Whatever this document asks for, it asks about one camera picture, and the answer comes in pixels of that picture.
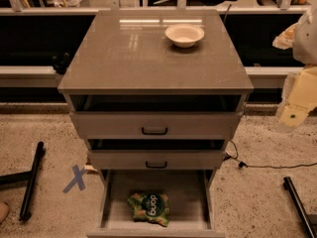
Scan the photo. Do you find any black floor cable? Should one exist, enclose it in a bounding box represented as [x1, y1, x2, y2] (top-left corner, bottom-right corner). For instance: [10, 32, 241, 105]
[224, 140, 317, 170]

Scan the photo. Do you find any brown shoe tip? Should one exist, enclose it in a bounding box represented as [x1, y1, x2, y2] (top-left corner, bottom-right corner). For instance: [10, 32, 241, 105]
[0, 201, 10, 223]

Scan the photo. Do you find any black stand leg left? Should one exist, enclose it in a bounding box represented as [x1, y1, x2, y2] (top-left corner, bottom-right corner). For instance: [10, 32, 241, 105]
[0, 142, 46, 222]

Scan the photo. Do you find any grey drawer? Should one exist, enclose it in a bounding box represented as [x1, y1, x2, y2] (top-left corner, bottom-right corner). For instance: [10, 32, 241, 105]
[88, 139, 225, 170]
[87, 170, 225, 238]
[70, 95, 242, 140]

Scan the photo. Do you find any blue tape cross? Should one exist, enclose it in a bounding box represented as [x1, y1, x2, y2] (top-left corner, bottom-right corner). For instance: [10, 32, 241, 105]
[62, 165, 85, 193]

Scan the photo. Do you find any bottom grey drawer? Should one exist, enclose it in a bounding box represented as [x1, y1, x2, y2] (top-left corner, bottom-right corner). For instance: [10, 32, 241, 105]
[87, 170, 225, 238]

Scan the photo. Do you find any white bowl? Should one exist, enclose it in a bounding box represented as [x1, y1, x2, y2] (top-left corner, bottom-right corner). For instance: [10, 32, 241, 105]
[165, 24, 205, 48]

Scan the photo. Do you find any black stand leg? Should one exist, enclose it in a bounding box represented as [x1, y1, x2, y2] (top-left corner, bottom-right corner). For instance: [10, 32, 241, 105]
[0, 142, 46, 222]
[283, 177, 317, 238]

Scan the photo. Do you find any black stand leg right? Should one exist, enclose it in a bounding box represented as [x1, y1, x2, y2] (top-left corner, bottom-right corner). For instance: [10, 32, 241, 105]
[283, 177, 317, 238]

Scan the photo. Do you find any grey drawer cabinet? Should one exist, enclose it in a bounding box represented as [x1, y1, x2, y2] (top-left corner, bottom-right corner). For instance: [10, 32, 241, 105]
[57, 9, 255, 171]

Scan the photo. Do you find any top grey drawer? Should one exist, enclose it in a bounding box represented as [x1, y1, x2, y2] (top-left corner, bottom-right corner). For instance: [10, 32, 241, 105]
[70, 95, 242, 140]

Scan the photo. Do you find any green rice chip bag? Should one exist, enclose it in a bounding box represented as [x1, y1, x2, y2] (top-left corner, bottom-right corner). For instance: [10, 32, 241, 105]
[127, 190, 170, 227]

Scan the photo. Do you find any black clamp on rail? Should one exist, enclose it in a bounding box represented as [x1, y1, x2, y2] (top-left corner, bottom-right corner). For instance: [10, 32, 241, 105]
[52, 53, 70, 74]

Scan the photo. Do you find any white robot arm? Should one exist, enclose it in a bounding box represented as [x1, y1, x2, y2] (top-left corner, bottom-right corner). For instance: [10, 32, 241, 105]
[272, 9, 317, 129]

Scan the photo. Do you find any middle grey drawer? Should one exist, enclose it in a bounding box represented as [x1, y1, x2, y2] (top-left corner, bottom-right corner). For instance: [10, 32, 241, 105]
[88, 139, 225, 170]

